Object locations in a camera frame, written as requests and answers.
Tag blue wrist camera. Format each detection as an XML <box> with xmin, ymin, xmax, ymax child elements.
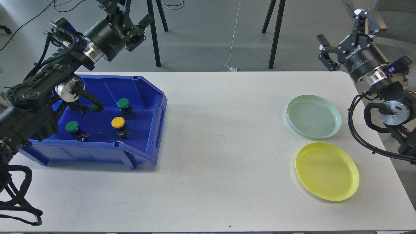
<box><xmin>383</xmin><ymin>55</ymin><xmax>413</xmax><ymax>77</ymax></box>
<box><xmin>50</xmin><ymin>18</ymin><xmax>86</xmax><ymax>48</ymax></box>

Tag green push button back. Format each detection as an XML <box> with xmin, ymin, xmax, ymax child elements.
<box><xmin>117</xmin><ymin>98</ymin><xmax>135</xmax><ymax>120</ymax></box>

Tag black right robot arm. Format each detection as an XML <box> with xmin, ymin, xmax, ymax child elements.
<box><xmin>317</xmin><ymin>4</ymin><xmax>416</xmax><ymax>164</ymax></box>

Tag white cable on floor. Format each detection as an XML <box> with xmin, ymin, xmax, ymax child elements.
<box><xmin>225</xmin><ymin>0</ymin><xmax>241</xmax><ymax>72</ymax></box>

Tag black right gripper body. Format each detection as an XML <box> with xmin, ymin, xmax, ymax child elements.
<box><xmin>338</xmin><ymin>35</ymin><xmax>389</xmax><ymax>83</ymax></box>

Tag black tripod right legs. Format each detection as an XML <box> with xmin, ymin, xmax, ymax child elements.
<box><xmin>262</xmin><ymin>0</ymin><xmax>286</xmax><ymax>69</ymax></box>

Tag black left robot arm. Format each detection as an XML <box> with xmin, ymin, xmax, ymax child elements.
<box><xmin>0</xmin><ymin>0</ymin><xmax>154</xmax><ymax>226</ymax></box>

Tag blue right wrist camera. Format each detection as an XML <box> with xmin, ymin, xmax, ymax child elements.
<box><xmin>383</xmin><ymin>55</ymin><xmax>413</xmax><ymax>77</ymax></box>

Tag black tripod legs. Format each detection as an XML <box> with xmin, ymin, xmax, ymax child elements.
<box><xmin>147</xmin><ymin>0</ymin><xmax>169</xmax><ymax>68</ymax></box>
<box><xmin>262</xmin><ymin>0</ymin><xmax>286</xmax><ymax>69</ymax></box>

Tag blue plastic bin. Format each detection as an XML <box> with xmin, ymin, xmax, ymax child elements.
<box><xmin>19</xmin><ymin>74</ymin><xmax>167</xmax><ymax>169</ymax></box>

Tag green push button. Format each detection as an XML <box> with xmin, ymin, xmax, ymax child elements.
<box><xmin>117</xmin><ymin>98</ymin><xmax>135</xmax><ymax>120</ymax></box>
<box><xmin>64</xmin><ymin>121</ymin><xmax>89</xmax><ymax>142</ymax></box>

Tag green push button front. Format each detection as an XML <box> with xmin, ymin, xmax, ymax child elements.
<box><xmin>64</xmin><ymin>121</ymin><xmax>89</xmax><ymax>142</ymax></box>

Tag light green plate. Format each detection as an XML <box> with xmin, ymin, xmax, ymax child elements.
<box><xmin>286</xmin><ymin>95</ymin><xmax>342</xmax><ymax>139</ymax></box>

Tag yellow push button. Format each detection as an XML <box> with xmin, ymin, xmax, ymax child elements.
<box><xmin>110</xmin><ymin>116</ymin><xmax>130</xmax><ymax>139</ymax></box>

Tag black cables on floor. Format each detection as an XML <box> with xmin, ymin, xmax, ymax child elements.
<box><xmin>0</xmin><ymin>0</ymin><xmax>86</xmax><ymax>52</ymax></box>

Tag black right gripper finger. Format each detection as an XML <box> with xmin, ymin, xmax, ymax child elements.
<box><xmin>342</xmin><ymin>0</ymin><xmax>387</xmax><ymax>39</ymax></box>
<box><xmin>317</xmin><ymin>34</ymin><xmax>340</xmax><ymax>71</ymax></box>

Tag yellow plate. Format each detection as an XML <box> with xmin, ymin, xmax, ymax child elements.
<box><xmin>295</xmin><ymin>142</ymin><xmax>360</xmax><ymax>202</ymax></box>

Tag black tripod left legs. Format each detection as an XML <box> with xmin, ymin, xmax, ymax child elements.
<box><xmin>147</xmin><ymin>0</ymin><xmax>169</xmax><ymax>68</ymax></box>

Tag grey office chair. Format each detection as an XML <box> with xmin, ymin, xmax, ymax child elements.
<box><xmin>373</xmin><ymin>0</ymin><xmax>416</xmax><ymax>45</ymax></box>

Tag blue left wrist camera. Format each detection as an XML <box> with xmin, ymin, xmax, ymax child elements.
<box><xmin>50</xmin><ymin>18</ymin><xmax>86</xmax><ymax>48</ymax></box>

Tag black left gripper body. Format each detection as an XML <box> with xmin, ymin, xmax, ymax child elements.
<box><xmin>84</xmin><ymin>16</ymin><xmax>146</xmax><ymax>62</ymax></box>

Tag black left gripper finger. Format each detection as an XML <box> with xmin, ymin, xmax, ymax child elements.
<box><xmin>98</xmin><ymin>0</ymin><xmax>131</xmax><ymax>17</ymax></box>
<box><xmin>138</xmin><ymin>14</ymin><xmax>154</xmax><ymax>30</ymax></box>

